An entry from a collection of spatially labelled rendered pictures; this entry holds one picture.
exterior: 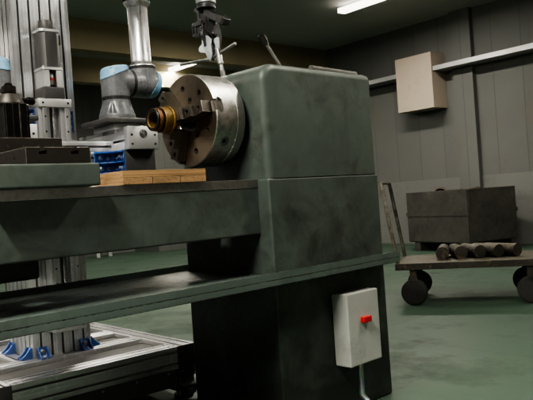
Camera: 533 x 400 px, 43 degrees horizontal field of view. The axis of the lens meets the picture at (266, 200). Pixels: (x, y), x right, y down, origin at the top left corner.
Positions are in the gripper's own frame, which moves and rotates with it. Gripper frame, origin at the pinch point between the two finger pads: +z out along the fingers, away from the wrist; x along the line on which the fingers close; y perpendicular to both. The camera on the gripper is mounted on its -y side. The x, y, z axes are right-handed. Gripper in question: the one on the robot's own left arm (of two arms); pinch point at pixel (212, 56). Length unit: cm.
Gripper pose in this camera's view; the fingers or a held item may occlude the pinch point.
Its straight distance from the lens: 261.1
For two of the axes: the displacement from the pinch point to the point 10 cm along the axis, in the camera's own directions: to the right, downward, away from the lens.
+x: -7.2, 0.5, -6.9
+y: -6.9, 0.5, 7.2
